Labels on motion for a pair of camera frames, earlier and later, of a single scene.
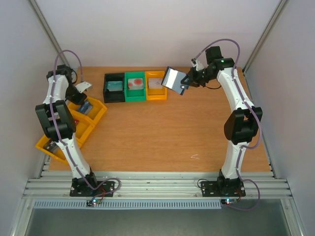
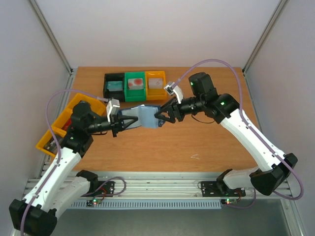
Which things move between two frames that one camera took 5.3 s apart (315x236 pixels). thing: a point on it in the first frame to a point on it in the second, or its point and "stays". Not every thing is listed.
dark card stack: [51, 146] stays
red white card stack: [135, 83] stays
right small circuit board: [229, 201] stays
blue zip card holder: [172, 80] to [143, 115]
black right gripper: [191, 77] to [175, 111]
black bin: [113, 88] stays
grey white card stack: [155, 83] stays
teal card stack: [113, 86] stays
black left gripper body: [71, 95] to [114, 124]
